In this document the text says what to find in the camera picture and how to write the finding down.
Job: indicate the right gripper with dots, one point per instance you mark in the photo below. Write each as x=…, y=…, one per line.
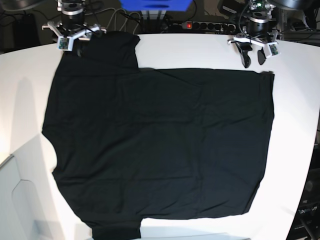
x=74, y=26

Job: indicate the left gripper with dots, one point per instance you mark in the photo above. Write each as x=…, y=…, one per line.
x=253, y=33

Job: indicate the black T-shirt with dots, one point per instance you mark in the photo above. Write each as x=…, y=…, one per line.
x=135, y=143

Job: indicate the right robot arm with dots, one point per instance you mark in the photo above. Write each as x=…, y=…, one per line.
x=74, y=7

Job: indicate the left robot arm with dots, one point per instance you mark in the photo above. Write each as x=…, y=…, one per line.
x=256, y=10

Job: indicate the black power strip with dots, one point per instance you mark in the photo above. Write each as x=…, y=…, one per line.
x=203, y=27

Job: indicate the blue plastic bin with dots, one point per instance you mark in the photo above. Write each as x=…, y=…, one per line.
x=157, y=5

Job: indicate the black box with white lettering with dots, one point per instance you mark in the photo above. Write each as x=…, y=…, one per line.
x=306, y=222

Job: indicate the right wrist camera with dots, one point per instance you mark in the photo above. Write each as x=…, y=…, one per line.
x=64, y=44

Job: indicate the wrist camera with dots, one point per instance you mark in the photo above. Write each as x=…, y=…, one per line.
x=64, y=44
x=271, y=49

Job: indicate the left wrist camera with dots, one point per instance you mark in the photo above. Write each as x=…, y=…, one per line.
x=271, y=49

